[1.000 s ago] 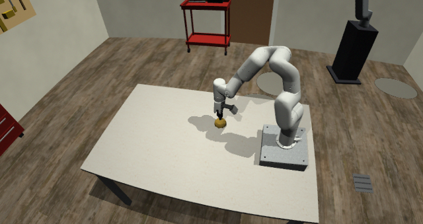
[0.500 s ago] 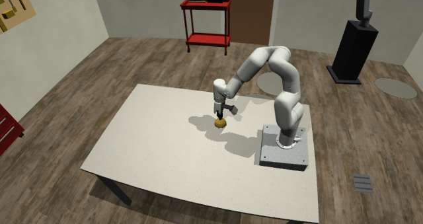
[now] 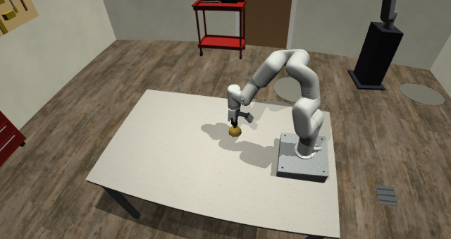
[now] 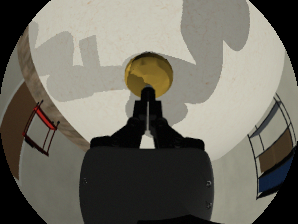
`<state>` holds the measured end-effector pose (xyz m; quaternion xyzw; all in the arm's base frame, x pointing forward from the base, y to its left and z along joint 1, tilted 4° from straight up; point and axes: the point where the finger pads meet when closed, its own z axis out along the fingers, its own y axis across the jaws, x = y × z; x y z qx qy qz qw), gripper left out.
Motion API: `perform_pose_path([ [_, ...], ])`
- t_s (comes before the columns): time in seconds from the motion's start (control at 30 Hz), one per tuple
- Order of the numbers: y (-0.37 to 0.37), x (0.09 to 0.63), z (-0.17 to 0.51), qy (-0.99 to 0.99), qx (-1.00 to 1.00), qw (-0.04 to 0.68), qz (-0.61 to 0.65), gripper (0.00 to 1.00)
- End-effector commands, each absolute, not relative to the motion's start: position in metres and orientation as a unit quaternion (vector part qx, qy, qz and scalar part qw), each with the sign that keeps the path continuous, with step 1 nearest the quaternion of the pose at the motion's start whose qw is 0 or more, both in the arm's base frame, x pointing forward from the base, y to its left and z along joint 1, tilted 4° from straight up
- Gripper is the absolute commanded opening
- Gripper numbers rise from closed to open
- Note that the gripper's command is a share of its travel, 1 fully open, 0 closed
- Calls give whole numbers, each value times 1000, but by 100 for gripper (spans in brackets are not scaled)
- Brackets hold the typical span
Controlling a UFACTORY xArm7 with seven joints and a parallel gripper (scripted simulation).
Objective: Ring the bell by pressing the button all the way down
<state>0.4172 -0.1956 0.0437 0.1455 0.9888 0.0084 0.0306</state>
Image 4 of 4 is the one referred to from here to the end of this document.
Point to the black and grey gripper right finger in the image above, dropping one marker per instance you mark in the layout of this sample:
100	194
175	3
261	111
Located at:
166	136

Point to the yellow dome bell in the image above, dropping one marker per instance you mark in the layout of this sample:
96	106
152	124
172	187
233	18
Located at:
151	70

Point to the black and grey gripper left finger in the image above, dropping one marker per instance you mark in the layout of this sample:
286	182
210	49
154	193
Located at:
131	134

